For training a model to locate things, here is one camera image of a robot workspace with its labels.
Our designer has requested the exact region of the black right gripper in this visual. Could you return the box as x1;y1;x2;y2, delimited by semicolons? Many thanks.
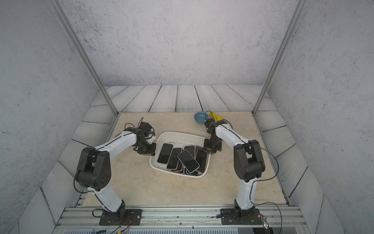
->
203;137;222;154

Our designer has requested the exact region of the black phone pink case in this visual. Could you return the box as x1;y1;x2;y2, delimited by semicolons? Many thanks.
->
195;147;208;173

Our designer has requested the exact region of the black phone cream case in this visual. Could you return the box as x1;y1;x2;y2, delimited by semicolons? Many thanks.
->
157;143;173;164

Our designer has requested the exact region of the black phone green case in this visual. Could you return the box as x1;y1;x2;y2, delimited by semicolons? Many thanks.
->
177;150;200;173

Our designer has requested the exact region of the white plastic storage box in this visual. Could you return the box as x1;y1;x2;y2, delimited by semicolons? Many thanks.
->
150;132;211;178

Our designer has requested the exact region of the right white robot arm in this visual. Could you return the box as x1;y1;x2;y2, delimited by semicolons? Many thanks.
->
204;118;266;212

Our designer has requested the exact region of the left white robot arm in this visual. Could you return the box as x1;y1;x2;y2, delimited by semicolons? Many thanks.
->
74;126;156;213

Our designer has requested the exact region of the black phone lilac case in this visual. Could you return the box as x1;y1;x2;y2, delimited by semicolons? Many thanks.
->
184;145;195;158

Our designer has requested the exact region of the black phone in box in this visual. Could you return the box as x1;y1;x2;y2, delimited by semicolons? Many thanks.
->
167;148;182;170

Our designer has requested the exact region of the yellow banana toy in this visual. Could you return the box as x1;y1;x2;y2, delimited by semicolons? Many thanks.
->
209;112;223;121

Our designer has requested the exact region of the blue ceramic bowl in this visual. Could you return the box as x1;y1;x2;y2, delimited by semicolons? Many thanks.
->
194;112;209;124

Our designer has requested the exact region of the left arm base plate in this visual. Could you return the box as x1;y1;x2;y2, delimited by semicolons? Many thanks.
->
99;209;143;226

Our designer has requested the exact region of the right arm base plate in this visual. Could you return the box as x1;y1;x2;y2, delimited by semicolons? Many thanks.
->
216;206;264;225

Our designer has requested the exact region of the right aluminium frame post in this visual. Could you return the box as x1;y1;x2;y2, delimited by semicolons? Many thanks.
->
252;0;307;116

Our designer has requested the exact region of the aluminium frame post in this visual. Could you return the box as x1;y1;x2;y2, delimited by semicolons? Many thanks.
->
48;0;119;117
252;0;307;116

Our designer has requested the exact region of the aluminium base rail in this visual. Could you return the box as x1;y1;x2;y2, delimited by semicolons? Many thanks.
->
53;205;310;234

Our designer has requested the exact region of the left aluminium frame post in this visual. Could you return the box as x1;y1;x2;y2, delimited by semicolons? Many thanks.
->
48;0;119;117

